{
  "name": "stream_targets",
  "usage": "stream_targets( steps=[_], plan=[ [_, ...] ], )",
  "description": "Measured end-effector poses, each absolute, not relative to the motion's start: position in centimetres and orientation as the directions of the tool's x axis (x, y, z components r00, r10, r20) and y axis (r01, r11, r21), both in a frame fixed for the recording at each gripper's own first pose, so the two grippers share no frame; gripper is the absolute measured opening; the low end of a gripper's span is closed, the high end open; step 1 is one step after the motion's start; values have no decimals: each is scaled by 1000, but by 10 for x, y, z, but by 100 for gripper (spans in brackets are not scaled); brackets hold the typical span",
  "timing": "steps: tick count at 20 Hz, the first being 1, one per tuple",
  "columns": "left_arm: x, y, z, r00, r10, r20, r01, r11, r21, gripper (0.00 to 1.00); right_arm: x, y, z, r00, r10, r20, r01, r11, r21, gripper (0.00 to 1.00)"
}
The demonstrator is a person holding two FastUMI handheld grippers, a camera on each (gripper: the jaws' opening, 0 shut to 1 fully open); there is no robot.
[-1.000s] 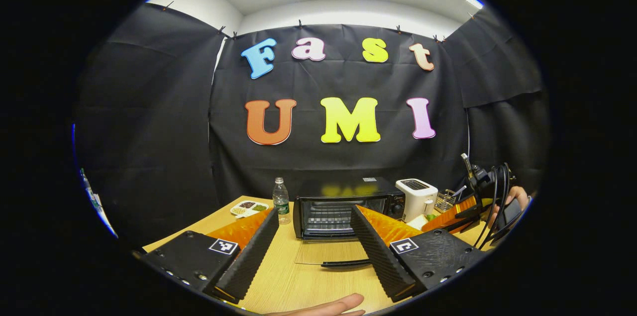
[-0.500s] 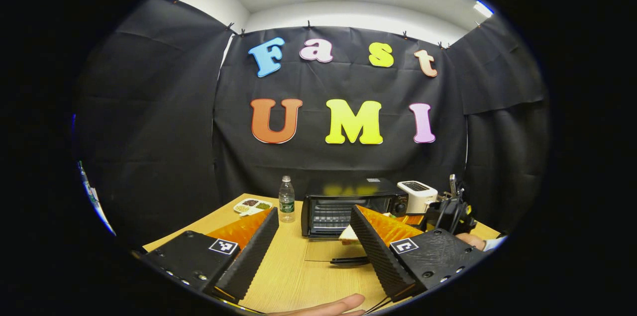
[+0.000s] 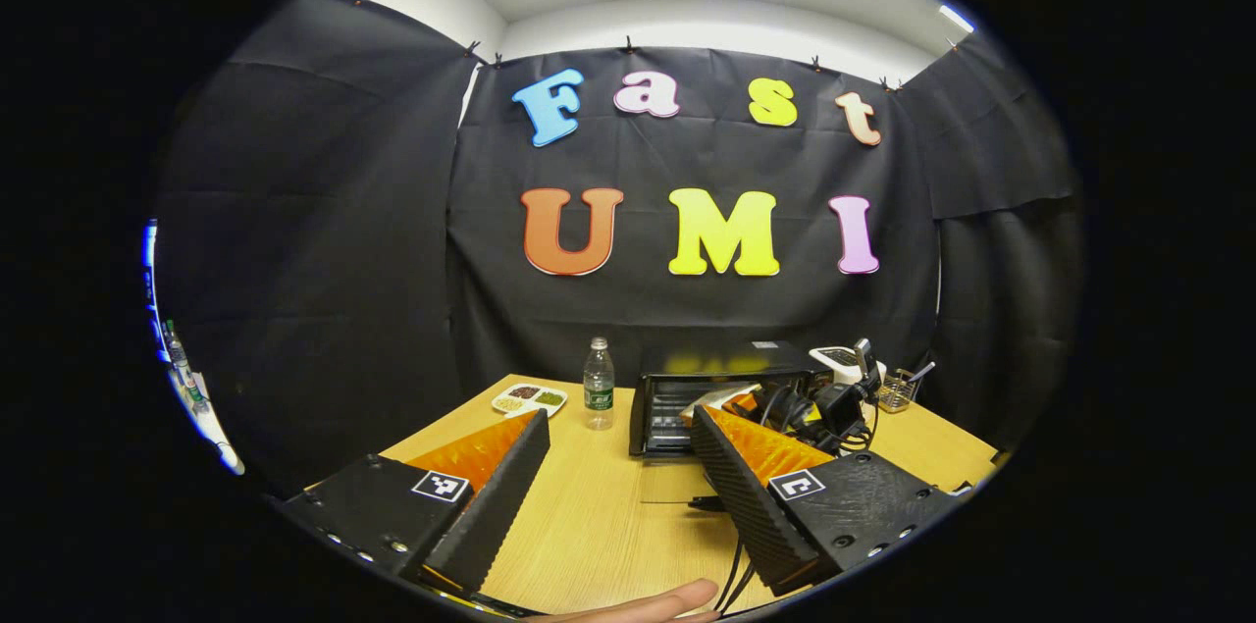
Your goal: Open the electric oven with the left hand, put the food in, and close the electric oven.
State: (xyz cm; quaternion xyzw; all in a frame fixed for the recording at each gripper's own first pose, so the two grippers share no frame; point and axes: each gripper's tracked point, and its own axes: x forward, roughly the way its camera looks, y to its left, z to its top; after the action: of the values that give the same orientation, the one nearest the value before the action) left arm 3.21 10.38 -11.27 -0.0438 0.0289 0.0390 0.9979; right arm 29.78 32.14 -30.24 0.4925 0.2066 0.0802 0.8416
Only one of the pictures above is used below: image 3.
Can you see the clear water bottle green label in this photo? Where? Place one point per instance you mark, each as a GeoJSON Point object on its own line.
{"type": "Point", "coordinates": [599, 388]}

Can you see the small ceiling light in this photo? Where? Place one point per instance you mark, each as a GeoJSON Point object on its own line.
{"type": "Point", "coordinates": [957, 18]}

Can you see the black electric oven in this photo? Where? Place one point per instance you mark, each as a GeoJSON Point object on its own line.
{"type": "Point", "coordinates": [677, 378]}

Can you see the metal spoon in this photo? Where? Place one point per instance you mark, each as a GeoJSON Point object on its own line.
{"type": "Point", "coordinates": [922, 372]}

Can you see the black backdrop cloth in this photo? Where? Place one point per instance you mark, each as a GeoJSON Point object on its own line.
{"type": "Point", "coordinates": [628, 162]}

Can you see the clear glass utensil holder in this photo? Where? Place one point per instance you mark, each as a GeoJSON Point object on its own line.
{"type": "Point", "coordinates": [895, 394]}

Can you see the white toaster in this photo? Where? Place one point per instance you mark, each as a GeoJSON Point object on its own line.
{"type": "Point", "coordinates": [834, 360]}

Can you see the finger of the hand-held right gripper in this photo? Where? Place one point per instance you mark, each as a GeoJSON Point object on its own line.
{"type": "Point", "coordinates": [751, 404]}

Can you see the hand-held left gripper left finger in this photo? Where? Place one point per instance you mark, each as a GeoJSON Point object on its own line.
{"type": "Point", "coordinates": [496, 505]}

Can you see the white divided snack plate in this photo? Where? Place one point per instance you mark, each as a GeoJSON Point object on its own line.
{"type": "Point", "coordinates": [530, 399]}

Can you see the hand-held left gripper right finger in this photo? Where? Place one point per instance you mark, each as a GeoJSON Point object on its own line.
{"type": "Point", "coordinates": [746, 495]}

